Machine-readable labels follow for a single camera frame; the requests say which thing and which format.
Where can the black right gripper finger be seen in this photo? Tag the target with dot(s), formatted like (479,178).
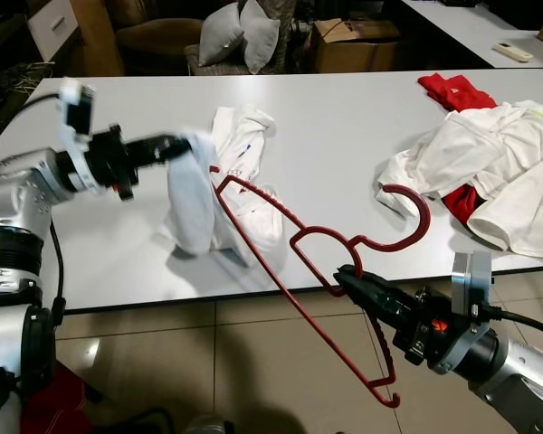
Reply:
(364,295)
(368,282)

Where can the white t-shirt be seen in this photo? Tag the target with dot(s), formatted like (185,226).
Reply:
(240,136)

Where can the crumpled white shirt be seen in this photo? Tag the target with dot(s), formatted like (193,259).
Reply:
(507,181)

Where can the grey pillow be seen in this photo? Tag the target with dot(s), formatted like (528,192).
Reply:
(261,36)
(219,34)

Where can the grey robot foot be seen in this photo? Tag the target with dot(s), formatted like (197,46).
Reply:
(204,425)

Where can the small red cloth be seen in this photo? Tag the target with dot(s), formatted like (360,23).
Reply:
(462,201)

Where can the crumpled red garment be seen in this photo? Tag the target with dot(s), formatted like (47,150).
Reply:
(457,90)

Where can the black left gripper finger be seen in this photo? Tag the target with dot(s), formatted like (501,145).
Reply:
(163,142)
(163,154)

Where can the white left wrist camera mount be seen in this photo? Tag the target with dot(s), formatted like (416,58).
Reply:
(70,136)

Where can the brown armchair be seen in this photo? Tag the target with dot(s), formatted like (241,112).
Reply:
(154,36)

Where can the white remote control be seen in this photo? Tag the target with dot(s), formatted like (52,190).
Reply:
(513,52)

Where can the wooden cabinet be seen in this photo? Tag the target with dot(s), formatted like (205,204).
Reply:
(95,36)

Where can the open cardboard box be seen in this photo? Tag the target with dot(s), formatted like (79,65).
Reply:
(353,47)

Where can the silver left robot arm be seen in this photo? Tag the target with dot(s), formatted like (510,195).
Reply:
(23,190)

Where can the white panel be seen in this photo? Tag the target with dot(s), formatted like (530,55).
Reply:
(50,27)

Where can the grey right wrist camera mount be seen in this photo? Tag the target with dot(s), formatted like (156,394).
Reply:
(471,285)

